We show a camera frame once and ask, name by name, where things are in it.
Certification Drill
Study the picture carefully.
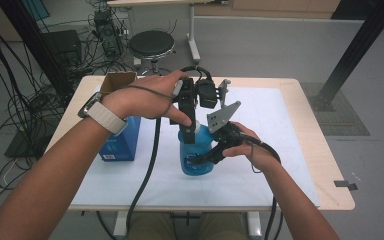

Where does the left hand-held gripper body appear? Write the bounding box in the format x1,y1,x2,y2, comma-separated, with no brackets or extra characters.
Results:
172,77,232,126

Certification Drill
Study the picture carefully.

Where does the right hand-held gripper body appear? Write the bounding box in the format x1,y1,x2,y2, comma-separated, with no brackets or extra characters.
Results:
206,100,248,158

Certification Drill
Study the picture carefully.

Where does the blue detergent bottle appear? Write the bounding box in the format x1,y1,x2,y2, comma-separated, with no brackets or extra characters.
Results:
177,120,216,177

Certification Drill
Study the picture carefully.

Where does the blue cardboard box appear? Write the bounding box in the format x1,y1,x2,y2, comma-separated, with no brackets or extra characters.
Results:
98,71,142,163

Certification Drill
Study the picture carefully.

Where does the person's right hand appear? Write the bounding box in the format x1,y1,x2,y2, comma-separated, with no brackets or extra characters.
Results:
222,121,282,174

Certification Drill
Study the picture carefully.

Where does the person's left hand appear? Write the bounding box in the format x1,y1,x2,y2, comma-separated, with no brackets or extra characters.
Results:
101,69,198,128

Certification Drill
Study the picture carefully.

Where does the white table mat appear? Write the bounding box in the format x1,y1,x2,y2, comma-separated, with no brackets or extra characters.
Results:
71,84,321,209

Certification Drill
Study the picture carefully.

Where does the white desk with legs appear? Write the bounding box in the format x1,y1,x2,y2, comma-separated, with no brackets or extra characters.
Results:
106,0,230,65

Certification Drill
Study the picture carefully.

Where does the black round stool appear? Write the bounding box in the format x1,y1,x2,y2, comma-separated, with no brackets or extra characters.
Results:
128,29,176,77

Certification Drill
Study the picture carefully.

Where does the person's right leg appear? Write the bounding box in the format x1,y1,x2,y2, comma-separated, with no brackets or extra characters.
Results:
201,211,248,240

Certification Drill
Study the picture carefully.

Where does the person's leg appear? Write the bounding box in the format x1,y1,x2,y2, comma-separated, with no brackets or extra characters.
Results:
128,211,178,240
201,211,248,240

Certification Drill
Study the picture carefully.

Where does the white table leg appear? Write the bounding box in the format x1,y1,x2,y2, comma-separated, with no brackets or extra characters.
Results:
112,210,130,240
246,210,263,240

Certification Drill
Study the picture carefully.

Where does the person's left leg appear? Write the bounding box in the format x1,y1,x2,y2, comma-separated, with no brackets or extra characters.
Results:
128,211,178,240

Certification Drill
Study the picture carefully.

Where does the black computer tower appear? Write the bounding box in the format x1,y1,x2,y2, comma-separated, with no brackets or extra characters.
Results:
93,9,125,58

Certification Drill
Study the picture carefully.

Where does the dark floor mat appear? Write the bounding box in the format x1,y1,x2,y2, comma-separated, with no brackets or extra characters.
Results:
301,81,371,137

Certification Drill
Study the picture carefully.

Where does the black tape strip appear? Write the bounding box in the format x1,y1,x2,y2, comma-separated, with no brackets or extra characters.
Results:
333,179,359,192

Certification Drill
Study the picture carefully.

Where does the black box case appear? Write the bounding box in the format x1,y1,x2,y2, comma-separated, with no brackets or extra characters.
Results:
41,29,83,68

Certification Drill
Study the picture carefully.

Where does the black floor plate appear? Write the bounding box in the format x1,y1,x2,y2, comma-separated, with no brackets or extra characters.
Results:
4,128,58,160

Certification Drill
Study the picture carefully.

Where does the thin grey wrist cord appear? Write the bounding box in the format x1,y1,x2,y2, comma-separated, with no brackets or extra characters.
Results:
125,84,177,118
247,141,263,175

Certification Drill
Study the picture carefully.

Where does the white strap wristwatch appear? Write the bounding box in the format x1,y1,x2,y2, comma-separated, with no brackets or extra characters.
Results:
77,92,130,137

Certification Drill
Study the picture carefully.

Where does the thin black cable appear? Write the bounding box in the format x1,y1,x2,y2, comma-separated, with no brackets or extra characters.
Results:
274,211,285,240

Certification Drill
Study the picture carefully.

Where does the black metal post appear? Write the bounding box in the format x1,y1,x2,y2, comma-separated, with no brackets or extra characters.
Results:
309,0,384,112
0,0,75,98

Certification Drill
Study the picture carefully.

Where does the tangle of black cables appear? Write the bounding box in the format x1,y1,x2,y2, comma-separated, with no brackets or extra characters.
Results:
0,0,68,216

